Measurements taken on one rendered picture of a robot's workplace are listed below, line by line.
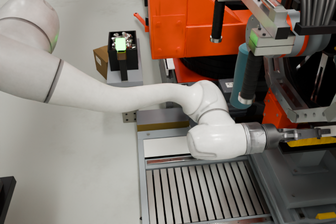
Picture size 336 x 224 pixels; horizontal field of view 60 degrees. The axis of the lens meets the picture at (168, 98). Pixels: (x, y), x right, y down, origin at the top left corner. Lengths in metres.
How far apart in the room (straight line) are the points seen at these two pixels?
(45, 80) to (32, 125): 1.36
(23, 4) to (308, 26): 0.63
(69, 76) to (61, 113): 1.36
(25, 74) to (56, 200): 1.02
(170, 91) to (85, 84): 0.27
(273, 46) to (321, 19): 0.11
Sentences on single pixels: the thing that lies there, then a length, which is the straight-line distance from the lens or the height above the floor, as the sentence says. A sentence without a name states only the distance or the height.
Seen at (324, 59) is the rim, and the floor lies 0.76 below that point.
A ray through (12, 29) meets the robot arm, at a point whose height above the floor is 1.00.
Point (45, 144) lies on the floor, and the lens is 1.82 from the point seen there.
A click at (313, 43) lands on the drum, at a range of 0.94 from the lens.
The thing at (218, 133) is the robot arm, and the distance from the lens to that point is 0.80.
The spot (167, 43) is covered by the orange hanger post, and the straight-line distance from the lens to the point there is 1.35.
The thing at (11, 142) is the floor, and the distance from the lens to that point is 1.91.
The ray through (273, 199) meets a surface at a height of 0.17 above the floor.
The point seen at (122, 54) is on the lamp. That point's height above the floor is 0.60.
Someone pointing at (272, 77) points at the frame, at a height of 0.62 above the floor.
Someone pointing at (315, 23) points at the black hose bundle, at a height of 0.98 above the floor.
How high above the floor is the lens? 1.26
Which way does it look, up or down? 39 degrees down
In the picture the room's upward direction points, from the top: straight up
